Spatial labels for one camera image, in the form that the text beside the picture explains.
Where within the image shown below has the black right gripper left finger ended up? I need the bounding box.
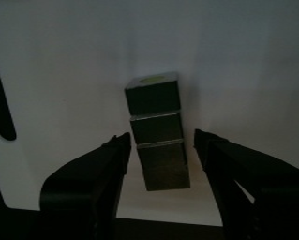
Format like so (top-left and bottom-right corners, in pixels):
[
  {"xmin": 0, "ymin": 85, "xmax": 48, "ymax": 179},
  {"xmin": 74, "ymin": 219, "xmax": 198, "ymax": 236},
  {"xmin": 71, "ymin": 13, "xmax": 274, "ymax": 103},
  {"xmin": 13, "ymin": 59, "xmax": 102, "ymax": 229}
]
[{"xmin": 39, "ymin": 132, "xmax": 132, "ymax": 240}]

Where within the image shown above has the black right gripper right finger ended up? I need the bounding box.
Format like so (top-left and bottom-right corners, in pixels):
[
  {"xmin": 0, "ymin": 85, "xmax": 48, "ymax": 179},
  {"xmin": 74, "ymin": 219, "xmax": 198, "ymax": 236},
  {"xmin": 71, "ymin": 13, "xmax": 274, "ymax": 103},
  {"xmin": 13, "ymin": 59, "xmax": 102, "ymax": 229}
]
[{"xmin": 193, "ymin": 128, "xmax": 299, "ymax": 240}]

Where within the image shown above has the white cutting board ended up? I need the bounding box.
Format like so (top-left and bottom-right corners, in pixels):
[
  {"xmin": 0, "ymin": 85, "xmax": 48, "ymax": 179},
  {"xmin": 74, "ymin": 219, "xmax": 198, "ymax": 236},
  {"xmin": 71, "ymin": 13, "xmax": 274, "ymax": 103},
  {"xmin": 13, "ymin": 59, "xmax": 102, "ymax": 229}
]
[{"xmin": 0, "ymin": 0, "xmax": 299, "ymax": 228}]

